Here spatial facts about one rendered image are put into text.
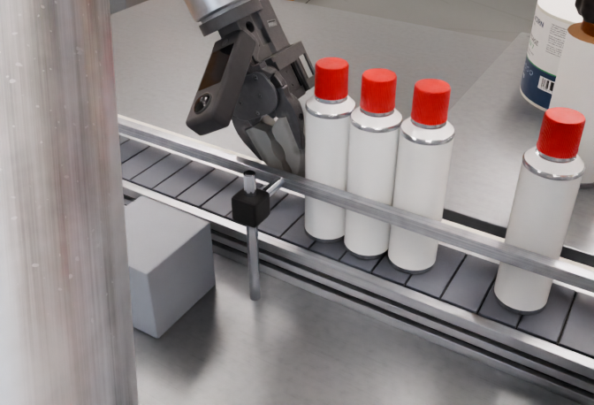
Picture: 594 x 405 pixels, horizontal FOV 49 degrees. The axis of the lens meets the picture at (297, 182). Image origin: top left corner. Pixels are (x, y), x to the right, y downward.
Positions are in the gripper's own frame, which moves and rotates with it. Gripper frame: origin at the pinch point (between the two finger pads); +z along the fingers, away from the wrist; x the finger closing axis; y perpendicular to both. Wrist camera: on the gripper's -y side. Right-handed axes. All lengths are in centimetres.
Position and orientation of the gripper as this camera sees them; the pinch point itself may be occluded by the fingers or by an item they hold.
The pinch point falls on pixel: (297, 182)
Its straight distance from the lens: 73.0
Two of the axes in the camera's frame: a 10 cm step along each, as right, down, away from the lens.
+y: 5.2, -4.6, 7.2
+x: -7.4, 1.7, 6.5
